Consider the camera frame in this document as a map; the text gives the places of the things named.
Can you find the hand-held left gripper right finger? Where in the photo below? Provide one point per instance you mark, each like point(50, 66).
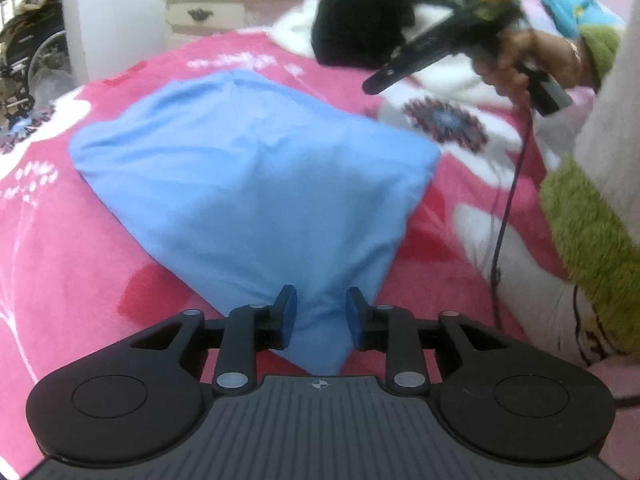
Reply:
point(354, 317)

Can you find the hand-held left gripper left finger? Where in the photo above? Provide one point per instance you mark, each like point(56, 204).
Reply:
point(287, 317)

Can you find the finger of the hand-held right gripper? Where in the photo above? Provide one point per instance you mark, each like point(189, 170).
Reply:
point(425, 52)

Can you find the black cloth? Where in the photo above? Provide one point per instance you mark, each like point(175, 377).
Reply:
point(350, 25)

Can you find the light blue shirt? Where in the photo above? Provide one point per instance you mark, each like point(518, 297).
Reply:
point(250, 185)

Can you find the person's right hand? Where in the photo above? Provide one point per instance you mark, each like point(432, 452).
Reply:
point(545, 55)

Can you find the teal cloth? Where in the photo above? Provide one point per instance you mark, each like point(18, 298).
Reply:
point(565, 5)

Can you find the cream nightstand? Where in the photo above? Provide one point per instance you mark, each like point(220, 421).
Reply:
point(215, 15)

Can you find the pink floral blanket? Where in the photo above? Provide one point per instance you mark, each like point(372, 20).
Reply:
point(75, 260)

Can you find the person's white green jacket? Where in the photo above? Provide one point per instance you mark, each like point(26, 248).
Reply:
point(590, 230)

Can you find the black wheelchair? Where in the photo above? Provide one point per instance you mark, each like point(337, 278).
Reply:
point(30, 35)

